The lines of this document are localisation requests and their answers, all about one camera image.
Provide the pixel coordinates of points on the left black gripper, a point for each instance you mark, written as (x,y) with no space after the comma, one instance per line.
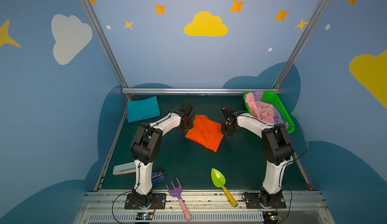
(186,124)

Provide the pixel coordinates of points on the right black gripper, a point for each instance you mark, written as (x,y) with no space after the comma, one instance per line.
(229,127)

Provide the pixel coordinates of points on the orange t shirt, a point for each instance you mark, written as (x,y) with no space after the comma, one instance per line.
(205,132)

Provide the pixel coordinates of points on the green plastic basket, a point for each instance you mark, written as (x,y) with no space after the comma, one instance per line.
(290,125)

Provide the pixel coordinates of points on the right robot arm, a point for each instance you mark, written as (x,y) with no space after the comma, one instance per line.
(277,147)

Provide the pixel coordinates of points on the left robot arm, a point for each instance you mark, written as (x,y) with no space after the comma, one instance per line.
(146,146)

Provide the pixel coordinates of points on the pink t shirt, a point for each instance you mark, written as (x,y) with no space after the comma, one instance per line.
(258,109)

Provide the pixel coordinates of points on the purple t shirt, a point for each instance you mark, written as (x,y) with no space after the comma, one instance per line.
(280,113)

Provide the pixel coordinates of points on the folded teal t shirt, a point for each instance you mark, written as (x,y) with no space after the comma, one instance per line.
(143,109)

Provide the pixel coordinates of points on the blue stapler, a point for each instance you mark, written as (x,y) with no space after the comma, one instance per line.
(157,177)

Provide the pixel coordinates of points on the grey stapler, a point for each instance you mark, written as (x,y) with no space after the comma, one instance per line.
(124,169)

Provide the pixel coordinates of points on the right green circuit board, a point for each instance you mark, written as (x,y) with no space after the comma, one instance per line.
(270,218)

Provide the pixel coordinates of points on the green circuit board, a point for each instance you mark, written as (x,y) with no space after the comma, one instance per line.
(270,218)
(144,216)

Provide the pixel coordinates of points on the left green circuit board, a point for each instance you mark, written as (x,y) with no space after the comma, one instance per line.
(144,216)

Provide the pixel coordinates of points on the green toy shovel yellow handle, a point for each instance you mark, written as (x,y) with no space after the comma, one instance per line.
(219,181)

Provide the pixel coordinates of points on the aluminium back frame rail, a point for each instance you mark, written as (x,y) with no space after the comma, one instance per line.
(173,91)

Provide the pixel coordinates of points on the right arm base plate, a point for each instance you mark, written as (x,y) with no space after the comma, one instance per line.
(255,200)

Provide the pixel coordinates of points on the purple toy rake pink handle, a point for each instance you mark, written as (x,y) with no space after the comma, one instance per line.
(176,192)

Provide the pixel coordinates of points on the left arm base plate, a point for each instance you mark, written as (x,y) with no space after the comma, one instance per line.
(157,200)

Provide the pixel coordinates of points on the front aluminium mounting rail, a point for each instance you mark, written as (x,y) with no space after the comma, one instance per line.
(205,207)

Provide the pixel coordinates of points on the aluminium left frame post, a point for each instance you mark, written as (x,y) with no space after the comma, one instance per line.
(88,7)

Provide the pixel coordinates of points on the aluminium frame post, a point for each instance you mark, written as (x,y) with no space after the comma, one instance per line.
(88,7)
(305,34)

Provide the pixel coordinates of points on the aluminium right frame post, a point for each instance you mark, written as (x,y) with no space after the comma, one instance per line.
(305,34)

